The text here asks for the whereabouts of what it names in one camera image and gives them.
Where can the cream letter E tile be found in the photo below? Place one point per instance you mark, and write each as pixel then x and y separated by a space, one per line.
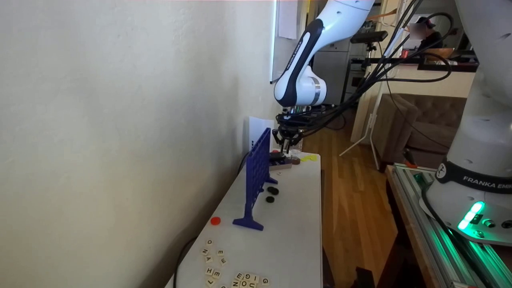
pixel 220 259
pixel 217 275
pixel 238 277

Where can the cardboard box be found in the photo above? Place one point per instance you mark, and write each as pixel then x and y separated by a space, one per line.
pixel 416 121

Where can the white wall paper sheet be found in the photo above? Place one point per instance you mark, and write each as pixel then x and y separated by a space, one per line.
pixel 286 17

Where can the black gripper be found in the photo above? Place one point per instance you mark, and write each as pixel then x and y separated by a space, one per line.
pixel 296 121

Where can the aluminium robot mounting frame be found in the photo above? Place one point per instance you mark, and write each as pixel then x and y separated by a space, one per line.
pixel 425 213

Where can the blue connect four grid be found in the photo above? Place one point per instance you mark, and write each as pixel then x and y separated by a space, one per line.
pixel 256 176

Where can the cream letter O tile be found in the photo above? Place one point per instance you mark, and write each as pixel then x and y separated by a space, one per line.
pixel 249 285

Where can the cream letter G tile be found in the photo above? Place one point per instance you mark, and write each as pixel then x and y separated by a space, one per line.
pixel 246 275
pixel 264 280

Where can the cream letter I tile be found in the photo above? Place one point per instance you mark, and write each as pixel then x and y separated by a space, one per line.
pixel 254 278

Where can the cream letter L tile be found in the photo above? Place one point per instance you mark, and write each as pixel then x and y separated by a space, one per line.
pixel 211 281

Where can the black object on floor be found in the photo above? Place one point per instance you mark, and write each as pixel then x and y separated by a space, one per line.
pixel 363 277

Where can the white desk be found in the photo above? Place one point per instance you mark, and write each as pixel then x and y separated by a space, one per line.
pixel 425 85

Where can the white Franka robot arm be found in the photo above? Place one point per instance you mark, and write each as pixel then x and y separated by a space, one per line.
pixel 340 16

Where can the white tripod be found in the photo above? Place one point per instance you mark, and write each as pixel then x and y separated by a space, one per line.
pixel 368 128

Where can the cream letter H tile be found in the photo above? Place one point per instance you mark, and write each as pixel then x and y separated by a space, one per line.
pixel 209 272

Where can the red game disc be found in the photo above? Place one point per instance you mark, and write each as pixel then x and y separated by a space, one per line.
pixel 214 221

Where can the cream letter A tile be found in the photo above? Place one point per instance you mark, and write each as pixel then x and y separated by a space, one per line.
pixel 208 259

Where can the white shelf table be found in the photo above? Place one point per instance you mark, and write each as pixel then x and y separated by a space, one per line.
pixel 292 224

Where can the black game disc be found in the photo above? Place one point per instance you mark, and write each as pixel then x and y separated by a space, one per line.
pixel 275 189
pixel 268 198
pixel 268 190

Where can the cream letter C tile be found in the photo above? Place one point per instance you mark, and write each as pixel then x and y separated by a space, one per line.
pixel 209 241

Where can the cream letter N tile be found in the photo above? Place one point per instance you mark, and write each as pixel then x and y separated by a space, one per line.
pixel 236 285

